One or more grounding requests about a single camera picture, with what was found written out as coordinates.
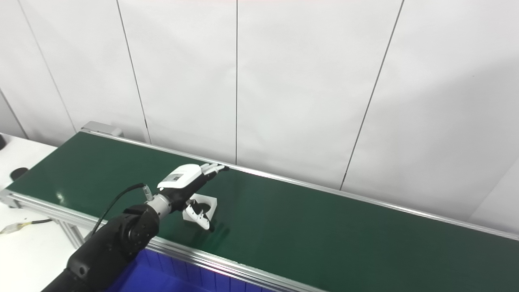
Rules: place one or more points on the black round object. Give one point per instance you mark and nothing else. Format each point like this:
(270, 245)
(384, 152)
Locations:
(18, 174)

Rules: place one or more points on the white square part with hole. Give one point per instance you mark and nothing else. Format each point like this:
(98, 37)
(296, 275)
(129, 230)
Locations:
(211, 200)

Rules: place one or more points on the aluminium conveyor leg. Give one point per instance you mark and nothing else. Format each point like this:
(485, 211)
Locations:
(73, 234)

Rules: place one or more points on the grey conveyor end housing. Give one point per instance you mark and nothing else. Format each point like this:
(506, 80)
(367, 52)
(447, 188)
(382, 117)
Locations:
(99, 129)

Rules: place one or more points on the blue plastic bin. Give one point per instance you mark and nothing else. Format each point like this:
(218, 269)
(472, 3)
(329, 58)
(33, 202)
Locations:
(162, 275)

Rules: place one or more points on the green conveyor belt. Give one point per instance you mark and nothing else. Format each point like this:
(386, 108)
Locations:
(324, 227)
(202, 256)

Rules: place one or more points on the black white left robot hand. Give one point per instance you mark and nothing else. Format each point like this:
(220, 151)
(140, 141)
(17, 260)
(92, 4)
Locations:
(182, 176)

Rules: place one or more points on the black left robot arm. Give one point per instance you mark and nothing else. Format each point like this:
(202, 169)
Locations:
(121, 237)

